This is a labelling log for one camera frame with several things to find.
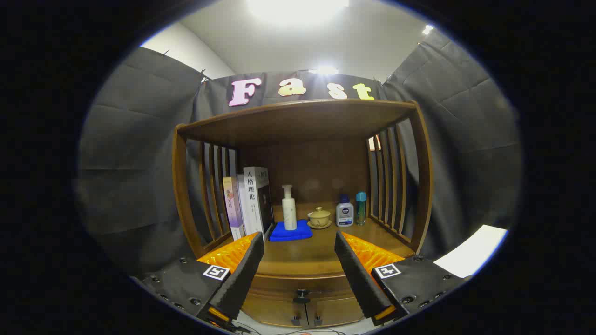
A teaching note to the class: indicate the thin white book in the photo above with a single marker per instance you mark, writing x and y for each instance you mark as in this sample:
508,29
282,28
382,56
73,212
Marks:
243,204

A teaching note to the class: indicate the wooden countertop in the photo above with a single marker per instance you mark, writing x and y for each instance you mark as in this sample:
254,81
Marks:
307,256

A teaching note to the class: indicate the yellow lidded teacup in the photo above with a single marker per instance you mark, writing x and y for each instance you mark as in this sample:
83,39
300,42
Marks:
319,217

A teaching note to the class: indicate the white pump bottle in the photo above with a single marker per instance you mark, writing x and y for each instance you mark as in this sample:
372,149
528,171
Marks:
289,211

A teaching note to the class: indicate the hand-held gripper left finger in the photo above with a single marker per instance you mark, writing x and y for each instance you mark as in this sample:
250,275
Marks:
242,274

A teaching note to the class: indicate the wooden drawer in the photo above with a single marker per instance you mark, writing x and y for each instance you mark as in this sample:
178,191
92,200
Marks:
279,284

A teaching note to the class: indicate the wooden cabinet door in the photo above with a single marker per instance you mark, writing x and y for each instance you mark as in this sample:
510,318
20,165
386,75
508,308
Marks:
335,311
274,312

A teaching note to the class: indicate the wooden cabinet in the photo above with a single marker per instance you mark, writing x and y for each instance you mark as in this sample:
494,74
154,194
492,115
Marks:
302,125

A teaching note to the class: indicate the white lotion bottle blue cap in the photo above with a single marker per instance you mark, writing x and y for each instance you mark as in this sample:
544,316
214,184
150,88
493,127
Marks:
344,215

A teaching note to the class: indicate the pink book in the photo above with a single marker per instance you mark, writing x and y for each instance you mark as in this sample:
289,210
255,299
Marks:
233,204

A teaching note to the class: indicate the teal clear bottle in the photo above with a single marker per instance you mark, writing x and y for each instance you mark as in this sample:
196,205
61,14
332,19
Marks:
361,209

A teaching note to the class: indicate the white side cabinet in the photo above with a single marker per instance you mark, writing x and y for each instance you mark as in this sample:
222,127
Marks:
472,251

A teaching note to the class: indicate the large ceiling light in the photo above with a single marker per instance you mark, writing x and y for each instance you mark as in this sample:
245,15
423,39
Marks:
298,8

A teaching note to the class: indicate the blue folded cloth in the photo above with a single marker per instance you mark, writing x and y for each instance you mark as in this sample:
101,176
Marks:
288,234

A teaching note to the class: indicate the large white portrait book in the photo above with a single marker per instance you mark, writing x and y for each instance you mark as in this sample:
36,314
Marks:
253,200

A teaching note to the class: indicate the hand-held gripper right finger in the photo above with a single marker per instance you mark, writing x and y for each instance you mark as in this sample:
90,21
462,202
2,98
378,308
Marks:
356,274

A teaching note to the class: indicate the small ceiling light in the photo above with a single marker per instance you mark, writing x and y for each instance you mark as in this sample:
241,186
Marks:
325,70
427,30

